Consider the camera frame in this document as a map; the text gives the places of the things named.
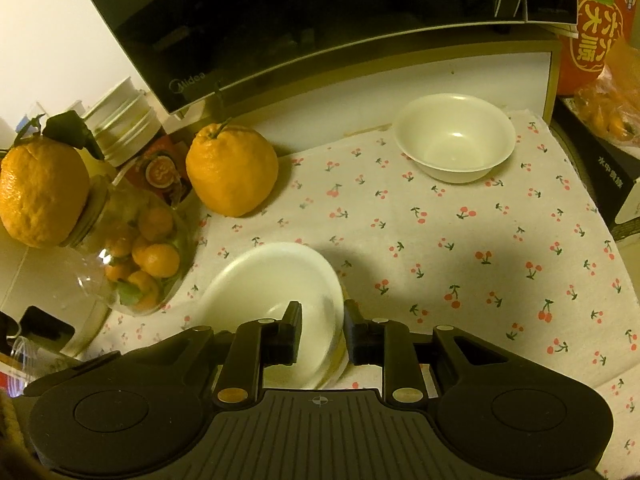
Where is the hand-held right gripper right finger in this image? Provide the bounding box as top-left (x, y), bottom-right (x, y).
top-left (343, 300), bottom-right (525, 407)

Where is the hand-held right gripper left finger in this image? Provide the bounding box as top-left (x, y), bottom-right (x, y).
top-left (119, 301), bottom-right (304, 407)

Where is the cherry print tablecloth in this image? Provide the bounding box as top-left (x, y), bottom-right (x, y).
top-left (85, 109), bottom-right (640, 480)

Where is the glass jar of small oranges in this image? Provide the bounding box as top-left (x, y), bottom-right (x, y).
top-left (60, 157), bottom-right (198, 317)

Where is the red printed packet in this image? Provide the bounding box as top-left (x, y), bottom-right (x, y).
top-left (125, 135), bottom-right (194, 206)

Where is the large white bowl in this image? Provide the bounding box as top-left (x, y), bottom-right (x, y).
top-left (392, 93), bottom-right (517, 184)

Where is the white air fryer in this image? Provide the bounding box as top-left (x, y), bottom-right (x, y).
top-left (0, 237), bottom-right (113, 357)

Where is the stack of white cups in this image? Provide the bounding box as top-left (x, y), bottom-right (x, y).
top-left (82, 76), bottom-right (159, 168)

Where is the labelled glass jar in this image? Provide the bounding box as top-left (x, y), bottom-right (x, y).
top-left (0, 337), bottom-right (81, 397)

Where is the large orange with leaves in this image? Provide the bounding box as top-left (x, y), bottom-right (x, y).
top-left (0, 111), bottom-right (104, 249)

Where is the black cardboard box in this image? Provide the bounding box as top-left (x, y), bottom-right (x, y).
top-left (552, 95), bottom-right (640, 226)

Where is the black microwave oven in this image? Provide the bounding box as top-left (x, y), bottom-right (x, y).
top-left (67, 0), bottom-right (581, 117)

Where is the plastic bag of oranges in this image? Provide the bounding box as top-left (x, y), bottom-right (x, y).
top-left (574, 40), bottom-right (640, 148)

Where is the red printed box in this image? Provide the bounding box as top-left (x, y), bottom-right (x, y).
top-left (556, 0), bottom-right (640, 97)

